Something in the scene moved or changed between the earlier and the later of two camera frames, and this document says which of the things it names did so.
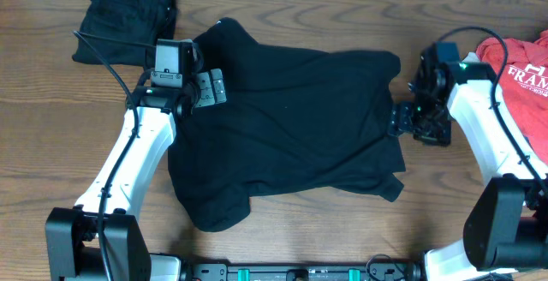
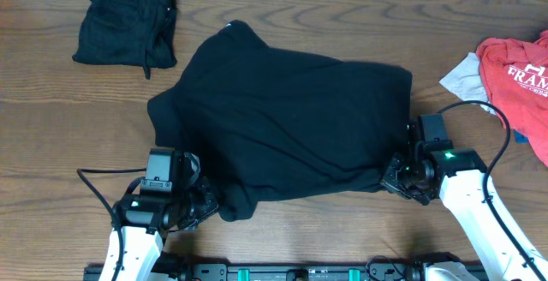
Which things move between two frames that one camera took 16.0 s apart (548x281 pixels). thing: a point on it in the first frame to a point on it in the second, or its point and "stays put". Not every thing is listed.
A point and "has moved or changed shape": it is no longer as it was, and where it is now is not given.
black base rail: x=300 y=272 stays put
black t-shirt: x=292 y=119 has moved or changed shape
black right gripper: x=401 y=121 to x=390 y=180
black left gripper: x=206 y=97 to x=211 y=201
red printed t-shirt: x=527 y=85 stays put
